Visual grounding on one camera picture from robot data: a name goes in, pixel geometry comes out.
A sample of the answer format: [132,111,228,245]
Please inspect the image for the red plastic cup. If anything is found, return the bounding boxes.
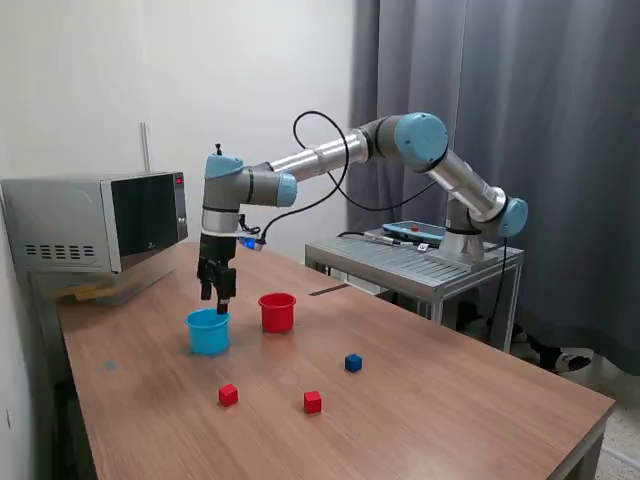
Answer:
[257,292,298,334]

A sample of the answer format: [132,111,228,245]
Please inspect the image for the blue plastic cup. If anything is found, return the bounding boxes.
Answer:
[185,307,233,357]

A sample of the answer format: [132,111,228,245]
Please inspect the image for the blue rimmed teach pendant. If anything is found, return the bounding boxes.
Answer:
[382,220,447,245]

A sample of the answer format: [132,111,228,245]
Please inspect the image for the silver microwave oven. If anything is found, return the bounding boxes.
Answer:
[0,171,190,275]

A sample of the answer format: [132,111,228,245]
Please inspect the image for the light wooden block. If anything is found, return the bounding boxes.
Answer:
[53,283,119,303]

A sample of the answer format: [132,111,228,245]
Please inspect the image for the wrist camera on white mount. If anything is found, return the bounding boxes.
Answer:
[234,227,267,254]

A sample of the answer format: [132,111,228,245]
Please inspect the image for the black trouser leg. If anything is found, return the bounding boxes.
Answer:
[527,333,561,370]

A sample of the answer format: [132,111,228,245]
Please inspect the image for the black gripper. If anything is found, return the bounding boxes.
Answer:
[196,232,238,316]

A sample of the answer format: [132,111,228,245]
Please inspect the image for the black pendant cable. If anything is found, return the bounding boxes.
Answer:
[336,229,426,247]

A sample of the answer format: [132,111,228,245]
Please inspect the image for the black camera cable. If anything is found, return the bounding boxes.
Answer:
[258,110,437,246]

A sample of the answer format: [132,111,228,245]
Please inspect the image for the black power cable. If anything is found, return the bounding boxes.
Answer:
[486,234,508,346]

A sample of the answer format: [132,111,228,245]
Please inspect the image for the aluminium frame cart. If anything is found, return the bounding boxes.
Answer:
[304,233,526,354]

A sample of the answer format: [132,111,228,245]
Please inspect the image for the grey curtain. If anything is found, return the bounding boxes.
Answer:
[346,0,640,376]

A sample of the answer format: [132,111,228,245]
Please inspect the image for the black white shoe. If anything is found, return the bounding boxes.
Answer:
[552,351,595,374]

